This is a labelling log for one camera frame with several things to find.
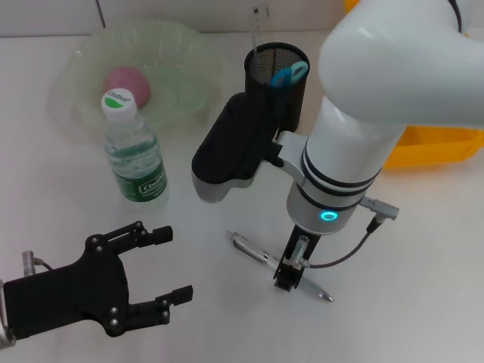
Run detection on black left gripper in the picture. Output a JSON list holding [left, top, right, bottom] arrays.
[[2, 221, 194, 340]]

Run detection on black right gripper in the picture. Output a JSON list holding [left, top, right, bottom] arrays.
[[272, 223, 322, 293]]

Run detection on silver white ballpoint pen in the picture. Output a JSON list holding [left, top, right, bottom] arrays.
[[225, 229, 335, 303]]

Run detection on clear water bottle green label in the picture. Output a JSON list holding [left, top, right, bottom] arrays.
[[101, 88, 170, 215]]

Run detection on pink ball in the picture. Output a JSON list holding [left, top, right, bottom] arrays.
[[104, 66, 151, 109]]

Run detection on blue plastic scissors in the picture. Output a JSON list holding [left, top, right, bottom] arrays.
[[268, 61, 308, 118]]

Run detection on transparent plastic ruler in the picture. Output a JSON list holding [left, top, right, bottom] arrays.
[[248, 2, 270, 82]]

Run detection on black mesh pen holder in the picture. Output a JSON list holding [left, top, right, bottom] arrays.
[[244, 42, 311, 133]]

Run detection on translucent green fruit plate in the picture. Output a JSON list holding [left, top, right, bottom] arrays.
[[48, 20, 222, 144]]

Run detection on yellow plastic bin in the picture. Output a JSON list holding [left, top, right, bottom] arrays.
[[343, 0, 484, 169]]

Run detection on right arm cable with plug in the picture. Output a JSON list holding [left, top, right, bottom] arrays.
[[289, 196, 401, 271]]

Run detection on arm cable with plug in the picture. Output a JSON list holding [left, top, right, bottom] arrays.
[[289, 196, 401, 271], [21, 250, 54, 277]]

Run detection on left arm cable with plug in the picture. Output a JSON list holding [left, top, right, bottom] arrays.
[[21, 250, 54, 277]]

